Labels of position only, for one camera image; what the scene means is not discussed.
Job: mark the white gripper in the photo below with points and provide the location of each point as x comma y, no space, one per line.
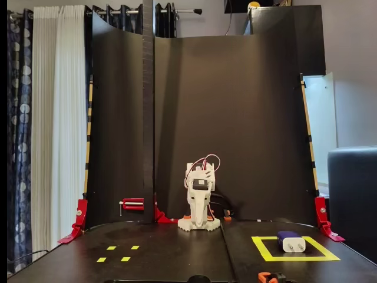
198,197

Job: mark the blue white charger block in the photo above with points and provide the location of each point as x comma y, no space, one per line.
291,246

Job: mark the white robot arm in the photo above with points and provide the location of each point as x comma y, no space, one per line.
184,224

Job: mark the small orange base clamp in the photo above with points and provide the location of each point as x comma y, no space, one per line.
226,218
186,217
209,218

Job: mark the red clamp with silver screw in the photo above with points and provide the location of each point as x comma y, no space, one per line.
132,206

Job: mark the black round knob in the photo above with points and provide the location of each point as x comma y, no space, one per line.
199,279

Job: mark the small yellow tape marker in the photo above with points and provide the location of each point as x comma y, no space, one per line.
125,259
101,259
111,248
135,247

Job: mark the orange black spring clamp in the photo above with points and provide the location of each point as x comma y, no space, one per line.
265,277

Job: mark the black backdrop board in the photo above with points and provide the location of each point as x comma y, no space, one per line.
235,118

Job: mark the yellow tape square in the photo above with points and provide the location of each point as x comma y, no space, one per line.
294,259

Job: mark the red corner clamp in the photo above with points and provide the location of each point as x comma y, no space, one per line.
321,212
81,212

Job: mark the yellow black striped stick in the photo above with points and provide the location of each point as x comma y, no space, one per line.
88,129
307,123

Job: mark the white pleated curtain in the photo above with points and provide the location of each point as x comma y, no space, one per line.
59,118

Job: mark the silver curtain rod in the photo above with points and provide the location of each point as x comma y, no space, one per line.
185,11

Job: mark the dark blue patterned curtain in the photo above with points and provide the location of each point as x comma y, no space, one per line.
19,118
117,20

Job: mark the yellow ball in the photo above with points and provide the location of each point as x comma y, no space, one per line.
253,5

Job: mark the red bracket clamp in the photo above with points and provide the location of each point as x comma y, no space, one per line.
161,216

